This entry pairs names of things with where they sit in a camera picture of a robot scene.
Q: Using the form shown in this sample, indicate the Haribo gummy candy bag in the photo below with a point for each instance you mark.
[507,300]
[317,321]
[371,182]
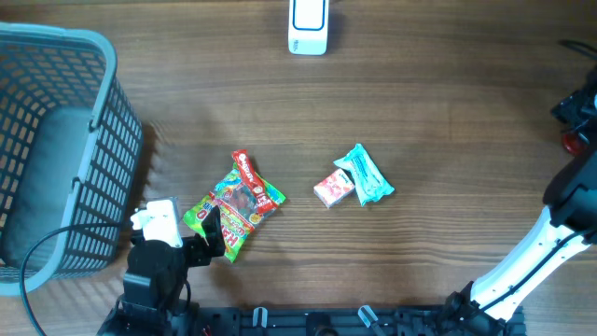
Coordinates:
[238,212]

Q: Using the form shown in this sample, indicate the red Nescafe coffee stick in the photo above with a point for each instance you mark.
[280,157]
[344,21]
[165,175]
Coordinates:
[256,185]

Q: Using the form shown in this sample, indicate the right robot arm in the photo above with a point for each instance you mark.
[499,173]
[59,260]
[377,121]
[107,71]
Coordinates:
[565,227]

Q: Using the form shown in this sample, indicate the grey plastic shopping basket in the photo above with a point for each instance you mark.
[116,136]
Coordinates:
[70,145]

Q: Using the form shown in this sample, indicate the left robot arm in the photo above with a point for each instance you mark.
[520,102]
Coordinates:
[156,276]

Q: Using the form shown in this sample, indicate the green lidded jar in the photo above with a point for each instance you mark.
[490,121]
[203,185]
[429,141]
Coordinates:
[573,143]

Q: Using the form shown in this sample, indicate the teal tissue packet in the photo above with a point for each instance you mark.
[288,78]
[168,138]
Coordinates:
[370,184]

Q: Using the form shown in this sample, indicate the white barcode scanner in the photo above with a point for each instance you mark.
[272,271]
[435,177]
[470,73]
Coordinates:
[308,27]

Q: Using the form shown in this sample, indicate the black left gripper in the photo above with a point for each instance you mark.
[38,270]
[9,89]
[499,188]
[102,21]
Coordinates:
[201,255]

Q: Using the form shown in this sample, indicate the black mounting rail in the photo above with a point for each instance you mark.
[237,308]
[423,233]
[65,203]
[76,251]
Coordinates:
[402,321]

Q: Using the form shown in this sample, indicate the small red juice box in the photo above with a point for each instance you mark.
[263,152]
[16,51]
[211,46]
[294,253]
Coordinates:
[334,188]

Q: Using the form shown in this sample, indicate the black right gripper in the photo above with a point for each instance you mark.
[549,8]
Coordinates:
[570,104]

